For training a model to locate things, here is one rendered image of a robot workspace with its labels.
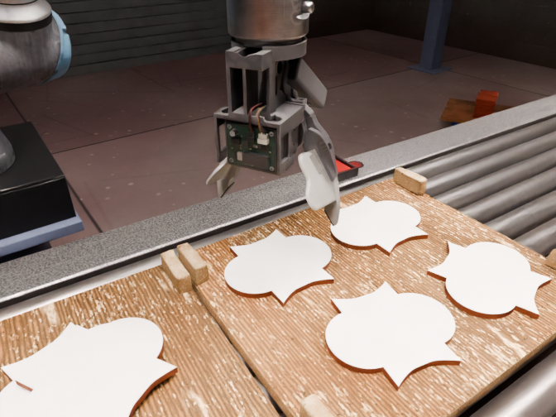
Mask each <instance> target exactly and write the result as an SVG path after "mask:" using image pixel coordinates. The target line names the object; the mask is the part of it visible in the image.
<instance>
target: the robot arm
mask: <svg viewBox="0 0 556 417"><path fill-rule="evenodd" d="M226 2H227V18H228V33H229V34H230V35H231V36H232V38H231V47H232V48H231V49H229V50H225V60H226V74H227V88H228V105H227V106H225V107H223V108H221V109H219V110H218V111H217V112H215V113H213V120H214V131H215V142H216V153H217V162H219V167H218V168H217V169H216V170H215V171H214V172H213V173H212V174H211V175H210V176H209V177H208V179H207V181H206V184H207V185H210V184H212V183H214V182H216V181H217V187H218V196H219V197H220V198H222V197H223V196H224V195H225V194H226V193H227V192H228V191H229V189H230V188H231V187H232V186H233V184H234V183H235V182H234V180H235V176H236V175H237V174H238V173H239V172H240V171H241V170H242V167H243V168H248V169H251V170H259V171H262V172H266V173H271V174H274V175H281V174H282V173H283V172H284V171H285V170H288V169H289V168H290V167H291V166H292V165H293V164H294V163H295V153H296V148H297V147H298V146H299V145H300V144H301V143H302V142H303V141H304V143H303V148H304V152H303V153H300V154H299V156H298V162H299V165H300V169H301V170H302V172H303V173H304V176H305V178H306V191H305V197H306V200H307V202H308V204H309V206H310V207H311V208H312V209H313V210H314V211H316V210H319V209H321V208H322V207H324V212H325V213H326V215H327V216H328V219H329V221H330V222H331V224H332V225H333V226H335V225H337V223H338V218H339V212H340V196H339V187H338V170H337V165H336V159H335V154H334V149H333V144H332V142H331V140H330V138H329V136H328V133H327V132H326V131H325V130H324V129H323V127H322V126H321V125H320V124H319V122H318V120H317V118H316V116H315V114H313V113H314V111H313V110H312V109H311V107H312V108H323V107H324V104H325V99H326V95H327V89H326V88H325V87H324V85H323V84H322V83H321V82H320V80H319V79H318V77H317V76H316V75H315V74H314V72H313V71H312V70H311V68H310V67H308V65H307V64H306V63H305V62H304V60H303V59H302V58H301V57H302V56H304V55H305V54H306V44H307V38H306V37H305V35H306V34H307V33H308V32H309V14H310V13H312V12H313V11H314V3H313V2H311V1H310V0H226ZM65 31H66V27H65V24H64V23H63V21H62V20H61V18H60V17H59V16H58V15H57V14H56V13H55V12H54V11H52V10H51V6H50V4H49V3H48V2H47V1H46V0H0V94H1V93H6V92H10V91H13V90H17V89H23V88H25V87H29V86H32V85H40V84H46V83H48V82H49V81H50V80H53V79H58V78H59V77H61V76H62V75H63V74H65V72H66V71H67V69H68V68H69V66H70V61H71V44H70V37H69V35H68V34H66V32H65ZM222 124H224V125H225V137H226V146H224V147H223V148H222V149H221V148H220V137H219V126H221V125H222ZM14 160H15V154H14V151H13V149H12V145H11V143H10V141H9V140H8V139H7V138H6V137H5V136H4V134H3V133H2V132H1V130H0V174H1V173H3V172H4V171H6V170H7V169H8V168H9V167H10V166H11V165H12V164H13V162H14Z"/></svg>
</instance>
